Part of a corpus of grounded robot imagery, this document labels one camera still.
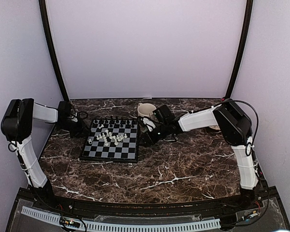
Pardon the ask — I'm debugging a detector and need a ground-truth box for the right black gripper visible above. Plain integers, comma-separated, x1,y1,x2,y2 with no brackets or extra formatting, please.
137,122,169,147

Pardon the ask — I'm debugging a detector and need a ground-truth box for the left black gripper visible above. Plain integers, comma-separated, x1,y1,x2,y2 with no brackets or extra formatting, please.
57,118,91,138

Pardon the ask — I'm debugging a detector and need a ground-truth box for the black grey chessboard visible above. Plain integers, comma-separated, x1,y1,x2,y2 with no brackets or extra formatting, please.
79,117,139,163

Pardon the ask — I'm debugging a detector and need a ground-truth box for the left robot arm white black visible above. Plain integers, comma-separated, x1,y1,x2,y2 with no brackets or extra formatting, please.
0,98,88,189

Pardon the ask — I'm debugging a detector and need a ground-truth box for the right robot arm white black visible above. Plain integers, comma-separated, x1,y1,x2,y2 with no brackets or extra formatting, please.
138,99,259,190

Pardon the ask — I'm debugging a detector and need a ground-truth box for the cream floral mug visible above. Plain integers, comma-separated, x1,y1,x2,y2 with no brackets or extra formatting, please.
137,103,157,119

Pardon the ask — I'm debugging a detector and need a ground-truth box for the beige bowl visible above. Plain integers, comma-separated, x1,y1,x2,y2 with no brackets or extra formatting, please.
209,126,220,131

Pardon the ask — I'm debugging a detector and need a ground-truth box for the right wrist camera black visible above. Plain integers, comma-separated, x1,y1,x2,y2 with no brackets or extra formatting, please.
153,104,175,124

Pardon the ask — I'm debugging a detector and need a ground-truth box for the white slotted cable duct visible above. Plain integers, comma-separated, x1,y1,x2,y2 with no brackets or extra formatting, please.
20,206,221,232

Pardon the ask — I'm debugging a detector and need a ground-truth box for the left black frame post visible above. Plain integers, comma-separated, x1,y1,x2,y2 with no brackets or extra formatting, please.
38,0,70,102

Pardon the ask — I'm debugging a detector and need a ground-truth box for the black frame post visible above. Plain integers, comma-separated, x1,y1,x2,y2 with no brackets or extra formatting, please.
38,0,70,102
224,0,254,99

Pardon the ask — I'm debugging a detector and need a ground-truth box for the black front rail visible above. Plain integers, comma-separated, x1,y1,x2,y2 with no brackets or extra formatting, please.
16,186,278,218

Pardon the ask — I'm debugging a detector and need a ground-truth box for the right black frame post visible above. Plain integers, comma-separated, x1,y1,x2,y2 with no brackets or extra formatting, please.
224,0,254,99

